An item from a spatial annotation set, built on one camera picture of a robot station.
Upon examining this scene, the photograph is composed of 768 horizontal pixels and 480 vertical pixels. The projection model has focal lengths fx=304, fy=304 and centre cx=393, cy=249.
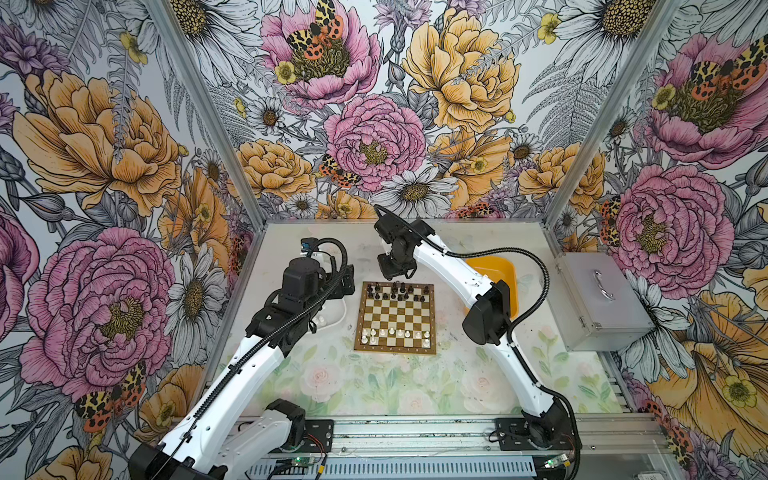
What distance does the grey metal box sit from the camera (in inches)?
31.5

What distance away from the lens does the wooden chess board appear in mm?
893

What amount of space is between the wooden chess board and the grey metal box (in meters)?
0.40
